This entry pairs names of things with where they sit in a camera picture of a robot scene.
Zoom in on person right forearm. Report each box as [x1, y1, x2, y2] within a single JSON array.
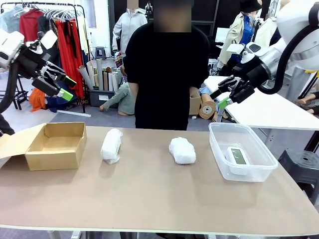
[[128, 82, 139, 117]]

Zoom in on squat white clock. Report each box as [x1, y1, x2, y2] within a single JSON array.
[[168, 136, 197, 165]]

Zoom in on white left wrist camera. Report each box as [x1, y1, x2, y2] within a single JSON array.
[[26, 29, 58, 55]]

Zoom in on white side table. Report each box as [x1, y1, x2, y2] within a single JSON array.
[[204, 75, 319, 131]]

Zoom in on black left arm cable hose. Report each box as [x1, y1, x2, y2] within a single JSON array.
[[0, 61, 19, 114]]

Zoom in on long white clock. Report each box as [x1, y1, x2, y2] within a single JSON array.
[[100, 127, 124, 164]]

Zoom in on black hanging garment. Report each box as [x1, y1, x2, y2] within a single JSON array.
[[37, 15, 60, 66]]

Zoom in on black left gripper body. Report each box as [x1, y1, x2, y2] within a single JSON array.
[[16, 47, 51, 79]]

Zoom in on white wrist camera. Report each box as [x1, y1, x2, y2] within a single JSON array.
[[226, 41, 268, 63], [26, 29, 58, 55]]

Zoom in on orange cloth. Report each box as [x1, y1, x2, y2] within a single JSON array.
[[29, 87, 47, 112]]

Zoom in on brown cardboard carton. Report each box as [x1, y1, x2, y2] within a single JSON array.
[[188, 93, 202, 116]]

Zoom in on bare mannequin limbs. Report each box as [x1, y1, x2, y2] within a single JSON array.
[[295, 91, 319, 115]]

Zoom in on person in black shirt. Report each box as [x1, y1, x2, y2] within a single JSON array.
[[122, 0, 210, 131]]

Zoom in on grey step stool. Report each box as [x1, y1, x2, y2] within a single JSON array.
[[94, 46, 107, 61]]

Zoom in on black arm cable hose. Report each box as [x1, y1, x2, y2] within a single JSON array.
[[258, 3, 319, 95], [0, 61, 19, 114]]

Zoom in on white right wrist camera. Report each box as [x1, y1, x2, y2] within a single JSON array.
[[226, 41, 268, 63]]

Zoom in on mannequin in grey hoodie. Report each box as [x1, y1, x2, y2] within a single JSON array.
[[111, 7, 148, 54]]

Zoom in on black plastic stool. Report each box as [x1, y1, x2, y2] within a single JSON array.
[[278, 148, 319, 197]]

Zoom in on seated mannequin in green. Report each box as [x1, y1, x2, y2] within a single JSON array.
[[99, 67, 137, 117]]

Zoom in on mannequin in beige coat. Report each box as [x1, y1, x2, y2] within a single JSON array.
[[217, 11, 257, 70]]

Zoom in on long red dress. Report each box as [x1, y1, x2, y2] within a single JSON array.
[[54, 19, 85, 98]]

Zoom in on tall grey cardboard tube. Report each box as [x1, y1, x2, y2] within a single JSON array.
[[96, 58, 104, 91]]

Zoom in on aluminium rail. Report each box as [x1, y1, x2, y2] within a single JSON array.
[[56, 109, 92, 117]]

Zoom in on mannequin in cream jacket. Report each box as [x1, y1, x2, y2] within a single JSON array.
[[254, 16, 284, 49]]

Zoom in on red shirt on hanger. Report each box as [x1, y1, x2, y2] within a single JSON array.
[[19, 8, 44, 43]]

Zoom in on black tripod stand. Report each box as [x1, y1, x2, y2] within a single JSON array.
[[252, 18, 265, 43]]

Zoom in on black metal clothes rack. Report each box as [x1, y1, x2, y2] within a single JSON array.
[[0, 1, 87, 114]]

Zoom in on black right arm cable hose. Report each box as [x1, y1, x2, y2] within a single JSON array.
[[258, 3, 319, 95]]

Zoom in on white computer monitor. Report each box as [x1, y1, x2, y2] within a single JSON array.
[[215, 26, 231, 43]]

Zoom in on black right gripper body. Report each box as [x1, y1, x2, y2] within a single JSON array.
[[233, 57, 272, 87]]

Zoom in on open brown cardboard box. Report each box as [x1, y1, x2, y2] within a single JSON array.
[[0, 121, 87, 171]]

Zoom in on grey storage bin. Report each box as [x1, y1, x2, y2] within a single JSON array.
[[88, 88, 118, 108]]

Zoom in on light blue hanging garment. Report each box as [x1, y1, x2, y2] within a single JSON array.
[[0, 6, 25, 33]]

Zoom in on white digital clock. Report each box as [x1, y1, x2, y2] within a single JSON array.
[[226, 146, 251, 175]]

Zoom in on black bucket hat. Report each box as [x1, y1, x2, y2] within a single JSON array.
[[239, 0, 263, 12]]

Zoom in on thick grey cardboard tube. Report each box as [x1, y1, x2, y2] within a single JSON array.
[[77, 65, 94, 90]]

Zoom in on lying mannequin blue shirt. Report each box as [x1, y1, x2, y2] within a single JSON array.
[[199, 86, 221, 107]]

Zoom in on clear plastic container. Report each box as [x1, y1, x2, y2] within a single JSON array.
[[208, 121, 279, 182]]

